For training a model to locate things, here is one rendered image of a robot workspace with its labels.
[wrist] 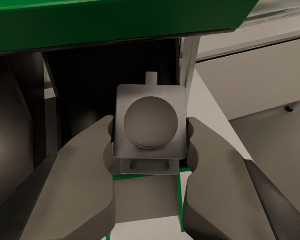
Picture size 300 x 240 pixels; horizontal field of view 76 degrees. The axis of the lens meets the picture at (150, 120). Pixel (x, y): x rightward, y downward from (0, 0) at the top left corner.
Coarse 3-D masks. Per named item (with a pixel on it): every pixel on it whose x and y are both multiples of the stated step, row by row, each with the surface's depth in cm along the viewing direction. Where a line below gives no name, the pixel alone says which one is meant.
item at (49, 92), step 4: (44, 84) 23; (48, 84) 23; (44, 88) 23; (48, 88) 23; (52, 88) 23; (44, 92) 23; (48, 92) 23; (52, 92) 23; (44, 96) 23; (48, 96) 24; (52, 96) 24
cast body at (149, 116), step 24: (120, 96) 12; (144, 96) 12; (168, 96) 12; (120, 120) 11; (144, 120) 10; (168, 120) 10; (120, 144) 11; (144, 144) 10; (168, 144) 11; (120, 168) 14; (144, 168) 14; (168, 168) 14
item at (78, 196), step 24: (72, 144) 9; (96, 144) 9; (72, 168) 8; (96, 168) 8; (48, 192) 7; (72, 192) 7; (96, 192) 7; (48, 216) 6; (72, 216) 6; (96, 216) 6
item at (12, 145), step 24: (0, 72) 21; (24, 72) 18; (0, 96) 21; (24, 96) 18; (0, 120) 20; (24, 120) 20; (0, 144) 20; (24, 144) 20; (0, 168) 20; (24, 168) 20; (0, 192) 19
